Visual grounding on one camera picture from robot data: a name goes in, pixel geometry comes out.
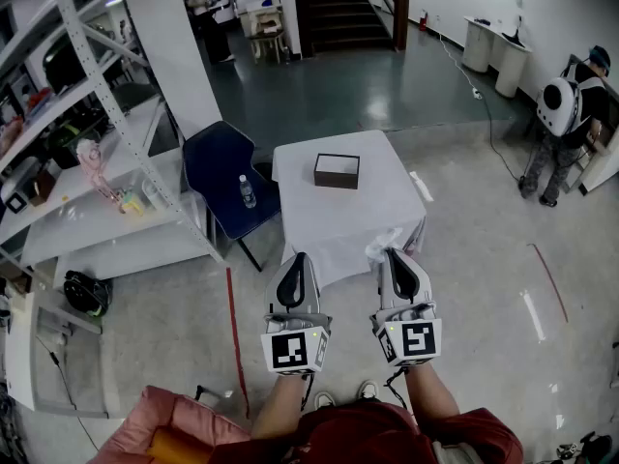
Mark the person's white shoe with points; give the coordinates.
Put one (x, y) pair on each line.
(324, 399)
(368, 389)

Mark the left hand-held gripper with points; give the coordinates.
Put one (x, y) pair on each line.
(290, 351)

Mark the black equipment pile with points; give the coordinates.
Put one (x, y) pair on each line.
(587, 447)

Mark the red fire extinguisher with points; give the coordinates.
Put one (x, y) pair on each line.
(423, 21)

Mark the orange roll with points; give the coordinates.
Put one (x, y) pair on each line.
(174, 447)

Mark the white curved desk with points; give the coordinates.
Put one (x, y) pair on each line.
(493, 46)

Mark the person's left forearm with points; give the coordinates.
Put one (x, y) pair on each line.
(280, 404)

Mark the dark box with white inside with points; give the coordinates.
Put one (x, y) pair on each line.
(336, 172)

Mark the dark staircase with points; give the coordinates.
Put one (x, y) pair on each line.
(343, 12)

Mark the person's left white shoe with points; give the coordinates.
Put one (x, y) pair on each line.
(324, 399)

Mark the clear water bottle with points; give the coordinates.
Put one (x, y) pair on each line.
(247, 194)

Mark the white paper strip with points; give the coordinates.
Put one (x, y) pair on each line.
(421, 186)

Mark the white square table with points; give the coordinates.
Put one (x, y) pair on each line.
(333, 220)

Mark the wooden cabinet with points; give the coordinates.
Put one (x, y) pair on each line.
(602, 162)

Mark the cream stool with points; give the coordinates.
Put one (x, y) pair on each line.
(266, 34)

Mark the white metal shelf rack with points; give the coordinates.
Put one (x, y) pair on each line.
(116, 114)

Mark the yellow green toy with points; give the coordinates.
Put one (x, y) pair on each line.
(131, 203)

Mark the person's right forearm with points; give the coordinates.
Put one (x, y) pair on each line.
(428, 392)

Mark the red floor tape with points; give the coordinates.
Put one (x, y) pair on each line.
(551, 278)
(236, 336)

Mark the pink padded bag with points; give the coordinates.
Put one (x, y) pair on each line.
(159, 409)

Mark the pink toy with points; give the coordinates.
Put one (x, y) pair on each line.
(92, 162)

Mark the white metal frame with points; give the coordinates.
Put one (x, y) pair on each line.
(19, 346)

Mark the person's right white shoe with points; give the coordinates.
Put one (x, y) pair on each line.
(368, 389)

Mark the clear plastic bag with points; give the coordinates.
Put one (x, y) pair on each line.
(382, 244)

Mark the dark blue chair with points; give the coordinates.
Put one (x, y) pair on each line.
(217, 162)

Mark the person's red shirt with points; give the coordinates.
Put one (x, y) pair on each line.
(367, 433)

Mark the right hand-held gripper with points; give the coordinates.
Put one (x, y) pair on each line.
(418, 339)

